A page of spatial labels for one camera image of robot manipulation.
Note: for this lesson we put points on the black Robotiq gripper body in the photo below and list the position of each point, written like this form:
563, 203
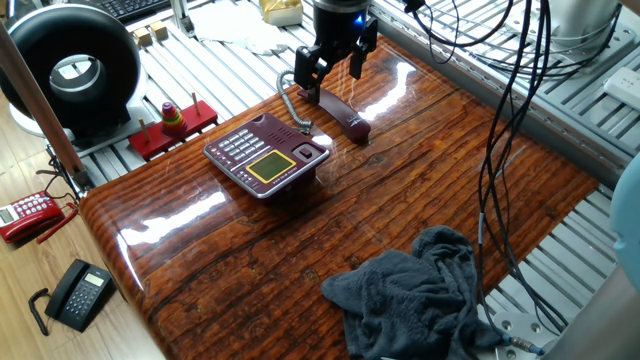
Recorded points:
340, 25

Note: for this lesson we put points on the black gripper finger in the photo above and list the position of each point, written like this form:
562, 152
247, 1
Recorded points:
369, 37
307, 65

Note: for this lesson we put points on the maroon telephone handset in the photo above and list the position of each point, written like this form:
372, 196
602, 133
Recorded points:
345, 117

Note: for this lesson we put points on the maroon telephone base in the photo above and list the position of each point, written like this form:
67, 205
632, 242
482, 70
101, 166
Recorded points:
265, 155

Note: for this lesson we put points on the red telephone handset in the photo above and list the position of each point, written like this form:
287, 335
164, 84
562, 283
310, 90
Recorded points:
57, 225

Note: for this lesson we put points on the red telephone base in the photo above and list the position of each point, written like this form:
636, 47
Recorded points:
27, 215

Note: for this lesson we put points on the black telephone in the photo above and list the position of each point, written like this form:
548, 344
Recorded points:
80, 295

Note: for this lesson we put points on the yellow box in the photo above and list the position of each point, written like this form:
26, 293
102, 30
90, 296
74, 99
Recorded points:
282, 12

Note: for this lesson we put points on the white plastic sheet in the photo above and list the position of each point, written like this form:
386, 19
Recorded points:
230, 25

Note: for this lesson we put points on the rainbow stacked rings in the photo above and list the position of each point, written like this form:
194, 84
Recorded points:
173, 122

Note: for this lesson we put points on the small wooden block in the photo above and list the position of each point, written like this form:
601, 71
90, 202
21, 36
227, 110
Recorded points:
142, 37
159, 31

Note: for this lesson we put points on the red peg board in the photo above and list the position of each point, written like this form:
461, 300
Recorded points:
165, 142

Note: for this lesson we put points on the black keyboard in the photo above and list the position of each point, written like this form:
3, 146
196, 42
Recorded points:
130, 7

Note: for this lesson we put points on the black round fan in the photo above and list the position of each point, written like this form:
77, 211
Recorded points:
117, 60

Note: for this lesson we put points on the dark grey cloth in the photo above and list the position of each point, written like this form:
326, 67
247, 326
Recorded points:
410, 295

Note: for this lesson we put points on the white power strip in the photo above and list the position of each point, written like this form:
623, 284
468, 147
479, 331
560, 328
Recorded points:
625, 87

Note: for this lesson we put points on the brown wooden pole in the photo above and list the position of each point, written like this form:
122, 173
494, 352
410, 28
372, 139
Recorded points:
35, 100

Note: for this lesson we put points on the silver robot mounting plate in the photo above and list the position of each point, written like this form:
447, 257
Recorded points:
520, 327

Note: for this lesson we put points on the aluminium upright post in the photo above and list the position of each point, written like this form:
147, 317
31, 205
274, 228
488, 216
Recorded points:
181, 17

